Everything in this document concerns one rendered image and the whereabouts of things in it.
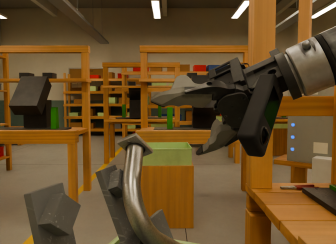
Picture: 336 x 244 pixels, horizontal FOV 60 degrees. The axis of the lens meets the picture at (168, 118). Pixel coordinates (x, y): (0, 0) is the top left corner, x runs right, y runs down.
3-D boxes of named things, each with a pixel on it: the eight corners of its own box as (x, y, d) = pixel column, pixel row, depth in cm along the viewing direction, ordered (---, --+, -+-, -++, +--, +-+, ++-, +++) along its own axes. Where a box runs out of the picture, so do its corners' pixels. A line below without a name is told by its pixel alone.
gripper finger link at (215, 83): (181, 101, 45) (236, 105, 46) (182, 109, 44) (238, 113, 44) (185, 77, 42) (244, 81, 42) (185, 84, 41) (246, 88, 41)
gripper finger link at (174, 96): (152, 82, 48) (207, 86, 48) (150, 106, 44) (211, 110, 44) (152, 66, 46) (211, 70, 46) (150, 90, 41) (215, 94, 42)
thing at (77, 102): (150, 136, 1012) (150, 71, 999) (64, 136, 1013) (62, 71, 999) (151, 134, 1066) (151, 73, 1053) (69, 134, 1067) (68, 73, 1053)
